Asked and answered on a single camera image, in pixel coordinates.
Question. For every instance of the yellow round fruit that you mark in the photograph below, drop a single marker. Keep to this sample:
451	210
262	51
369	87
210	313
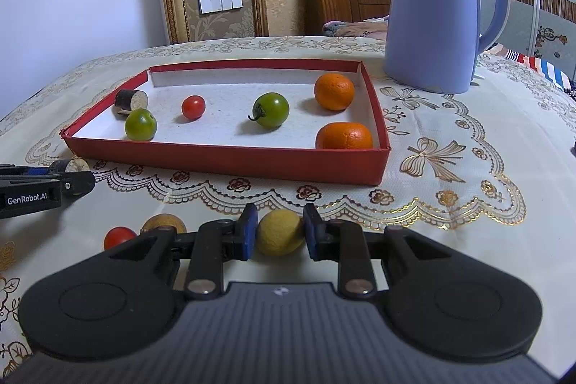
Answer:
279	233

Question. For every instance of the patterned pink bedding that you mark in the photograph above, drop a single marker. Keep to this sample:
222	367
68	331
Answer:
355	28

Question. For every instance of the striped cloth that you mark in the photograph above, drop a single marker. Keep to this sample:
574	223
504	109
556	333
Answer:
546	69

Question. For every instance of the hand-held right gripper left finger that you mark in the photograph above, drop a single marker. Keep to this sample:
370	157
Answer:
247	233

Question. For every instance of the small green tomato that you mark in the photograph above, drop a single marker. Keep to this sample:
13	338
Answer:
141	125

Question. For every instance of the red cardboard tray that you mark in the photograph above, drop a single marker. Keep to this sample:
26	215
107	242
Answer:
225	161

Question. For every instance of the eggplant piece in tray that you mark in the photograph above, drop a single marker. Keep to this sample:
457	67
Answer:
130	100

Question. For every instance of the orange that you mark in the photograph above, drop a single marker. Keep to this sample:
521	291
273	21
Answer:
344	136
334	91

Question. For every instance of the white wall switch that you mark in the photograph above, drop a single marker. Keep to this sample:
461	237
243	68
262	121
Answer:
219	0

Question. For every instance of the eggplant piece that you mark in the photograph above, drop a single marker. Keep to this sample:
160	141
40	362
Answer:
130	100
74	164

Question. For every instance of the red cherry tomato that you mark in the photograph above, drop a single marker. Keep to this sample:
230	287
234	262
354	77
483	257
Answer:
118	238
193	107

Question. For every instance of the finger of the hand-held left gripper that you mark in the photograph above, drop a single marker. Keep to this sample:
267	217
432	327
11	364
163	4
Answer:
78	185
36	171

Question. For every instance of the large green tomato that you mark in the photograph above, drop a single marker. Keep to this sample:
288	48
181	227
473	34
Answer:
271	110

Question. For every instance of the gold lace tablecloth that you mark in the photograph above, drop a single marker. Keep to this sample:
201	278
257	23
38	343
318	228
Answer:
450	231

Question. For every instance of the blue electric kettle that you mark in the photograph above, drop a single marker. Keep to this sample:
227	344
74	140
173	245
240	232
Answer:
427	15

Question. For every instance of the brown round fruit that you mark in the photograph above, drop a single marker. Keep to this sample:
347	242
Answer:
164	223

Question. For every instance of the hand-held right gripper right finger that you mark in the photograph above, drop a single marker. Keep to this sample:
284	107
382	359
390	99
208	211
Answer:
311	233

